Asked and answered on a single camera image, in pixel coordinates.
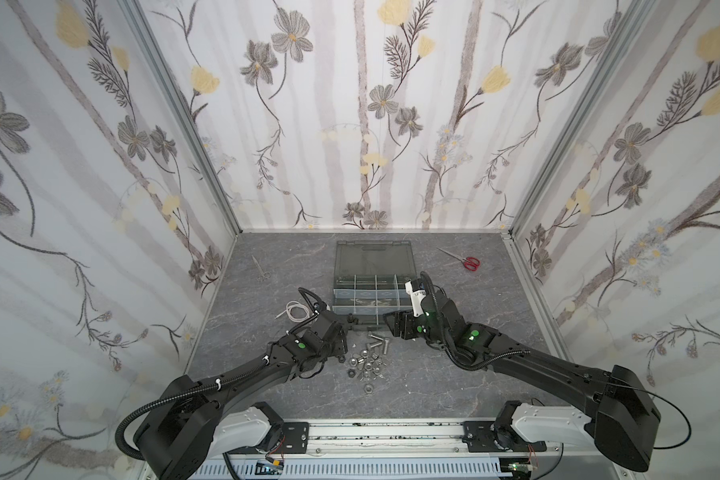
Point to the aluminium mounting rail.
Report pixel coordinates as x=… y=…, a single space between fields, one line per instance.
x=527 y=430

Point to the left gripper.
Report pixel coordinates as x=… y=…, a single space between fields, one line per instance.
x=341 y=334

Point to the red handled scissors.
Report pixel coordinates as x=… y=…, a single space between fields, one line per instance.
x=470 y=263

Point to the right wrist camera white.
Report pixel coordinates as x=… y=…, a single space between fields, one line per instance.
x=417 y=291

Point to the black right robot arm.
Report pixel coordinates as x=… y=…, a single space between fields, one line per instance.
x=622 y=416

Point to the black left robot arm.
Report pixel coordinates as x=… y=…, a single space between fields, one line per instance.
x=174 y=434

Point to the white perforated cable duct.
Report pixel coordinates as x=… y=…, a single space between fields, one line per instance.
x=366 y=468

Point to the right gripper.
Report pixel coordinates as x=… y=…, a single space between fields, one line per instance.
x=398 y=324

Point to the grey plastic organizer box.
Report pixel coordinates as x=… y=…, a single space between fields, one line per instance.
x=369 y=280

